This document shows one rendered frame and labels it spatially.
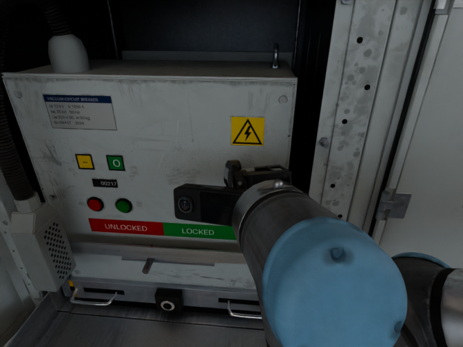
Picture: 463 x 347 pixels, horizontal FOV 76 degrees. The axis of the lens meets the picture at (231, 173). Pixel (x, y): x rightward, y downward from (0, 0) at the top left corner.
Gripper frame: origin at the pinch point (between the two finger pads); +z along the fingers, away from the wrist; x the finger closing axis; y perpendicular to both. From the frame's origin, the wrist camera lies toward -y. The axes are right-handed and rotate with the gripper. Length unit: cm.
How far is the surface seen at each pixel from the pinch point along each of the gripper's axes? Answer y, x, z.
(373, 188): 23.3, -1.9, -8.3
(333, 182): 16.7, -0.4, -7.3
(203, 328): -5.8, -36.9, 7.5
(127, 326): -23.0, -36.0, 10.8
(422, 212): 29.8, -5.5, -11.8
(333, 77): 14.5, 15.8, -10.6
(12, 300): -49, -29, 17
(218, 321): -2.2, -36.6, 8.6
